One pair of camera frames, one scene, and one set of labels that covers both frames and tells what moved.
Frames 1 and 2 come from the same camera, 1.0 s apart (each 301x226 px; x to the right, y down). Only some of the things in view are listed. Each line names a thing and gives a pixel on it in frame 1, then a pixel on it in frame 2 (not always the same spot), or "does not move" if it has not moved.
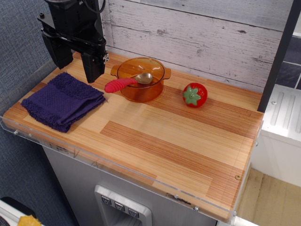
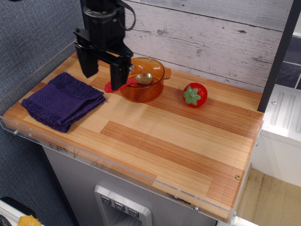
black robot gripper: x=77 y=20 to x=104 y=22
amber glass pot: x=130 y=68 does not move
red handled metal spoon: x=142 y=78 does not move
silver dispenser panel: x=117 y=210 does not move
